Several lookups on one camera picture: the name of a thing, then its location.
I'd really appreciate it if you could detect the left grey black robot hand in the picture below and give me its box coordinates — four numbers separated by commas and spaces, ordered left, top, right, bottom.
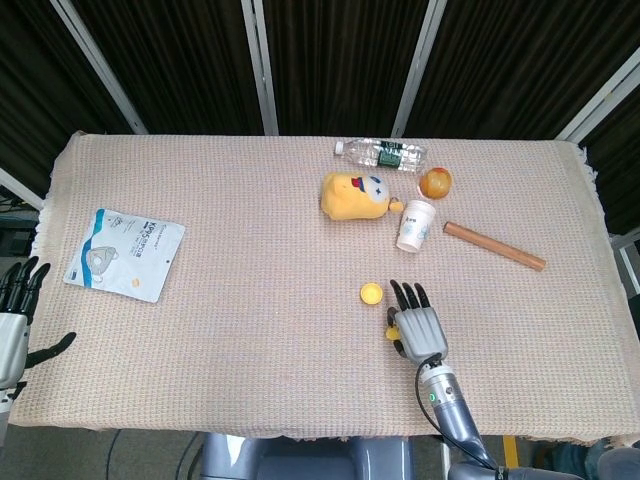
0, 255, 78, 401

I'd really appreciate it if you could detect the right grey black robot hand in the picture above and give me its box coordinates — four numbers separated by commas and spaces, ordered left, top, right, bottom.
385, 278, 450, 364

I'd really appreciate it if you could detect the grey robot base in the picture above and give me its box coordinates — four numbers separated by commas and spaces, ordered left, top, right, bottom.
198, 431, 415, 480

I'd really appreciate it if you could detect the yellow round eggshell cup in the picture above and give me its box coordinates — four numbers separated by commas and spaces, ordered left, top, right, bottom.
359, 282, 385, 307

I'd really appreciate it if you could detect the yellow plush toy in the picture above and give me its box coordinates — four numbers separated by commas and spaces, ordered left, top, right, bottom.
319, 171, 405, 222

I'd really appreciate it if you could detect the white paper cup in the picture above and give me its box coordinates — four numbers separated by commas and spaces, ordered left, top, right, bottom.
396, 199, 438, 253

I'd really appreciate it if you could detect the brown wooden stick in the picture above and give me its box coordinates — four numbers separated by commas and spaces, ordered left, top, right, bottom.
442, 220, 547, 274

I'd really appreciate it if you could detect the white blue mask package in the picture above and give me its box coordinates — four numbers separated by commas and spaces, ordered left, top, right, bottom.
63, 208, 187, 304

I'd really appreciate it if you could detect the orange translucent ball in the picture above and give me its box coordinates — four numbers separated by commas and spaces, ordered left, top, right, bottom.
417, 166, 454, 201

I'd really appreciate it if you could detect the beige woven tablecloth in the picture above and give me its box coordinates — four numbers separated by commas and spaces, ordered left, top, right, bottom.
8, 130, 640, 449

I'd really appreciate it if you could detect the clear plastic water bottle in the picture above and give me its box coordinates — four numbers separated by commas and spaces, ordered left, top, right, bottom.
333, 138, 428, 174

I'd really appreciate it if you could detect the white metal side rack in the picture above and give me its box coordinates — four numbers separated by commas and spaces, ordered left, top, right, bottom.
608, 231, 640, 297

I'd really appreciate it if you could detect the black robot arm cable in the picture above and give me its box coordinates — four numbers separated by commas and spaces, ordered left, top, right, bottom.
414, 353, 504, 474

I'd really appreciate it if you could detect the white metal frame post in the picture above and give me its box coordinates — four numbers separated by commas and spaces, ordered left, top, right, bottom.
0, 166, 46, 212
48, 0, 149, 136
554, 48, 640, 147
390, 0, 448, 138
240, 0, 281, 137

